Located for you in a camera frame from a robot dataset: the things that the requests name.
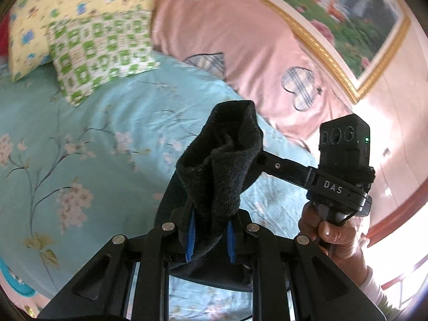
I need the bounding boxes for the red fabric at bedside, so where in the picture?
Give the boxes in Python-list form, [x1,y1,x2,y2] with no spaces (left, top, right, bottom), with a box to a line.
[0,14,9,56]

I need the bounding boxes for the pink heart-patterned quilt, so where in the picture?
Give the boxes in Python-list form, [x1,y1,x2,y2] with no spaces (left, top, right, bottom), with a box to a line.
[152,0,349,145]

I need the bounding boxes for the light blue floral bedsheet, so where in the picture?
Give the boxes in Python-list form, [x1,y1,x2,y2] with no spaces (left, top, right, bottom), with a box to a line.
[1,56,237,316]

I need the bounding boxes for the green checkered pillow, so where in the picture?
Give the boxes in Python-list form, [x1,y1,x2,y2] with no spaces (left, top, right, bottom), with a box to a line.
[47,10,159,106]

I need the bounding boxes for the white right sleeve forearm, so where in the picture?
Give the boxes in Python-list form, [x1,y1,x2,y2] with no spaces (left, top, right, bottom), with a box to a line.
[359,266,387,308]

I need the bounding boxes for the gold-framed landscape painting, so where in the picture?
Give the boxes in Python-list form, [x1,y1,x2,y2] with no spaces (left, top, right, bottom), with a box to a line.
[261,0,411,104]

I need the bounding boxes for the person's right hand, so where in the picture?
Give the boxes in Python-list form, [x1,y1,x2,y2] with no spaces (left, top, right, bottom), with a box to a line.
[298,202,369,274]

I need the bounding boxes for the yellow cartoon pillow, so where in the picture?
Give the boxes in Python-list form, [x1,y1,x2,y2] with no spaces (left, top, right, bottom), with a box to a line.
[8,0,155,82]

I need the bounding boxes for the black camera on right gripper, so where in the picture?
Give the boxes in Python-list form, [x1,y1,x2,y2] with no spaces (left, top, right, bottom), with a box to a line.
[319,114,375,192]

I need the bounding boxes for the black fleece pants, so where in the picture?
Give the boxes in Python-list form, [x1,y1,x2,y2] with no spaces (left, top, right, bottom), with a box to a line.
[155,100,263,292]

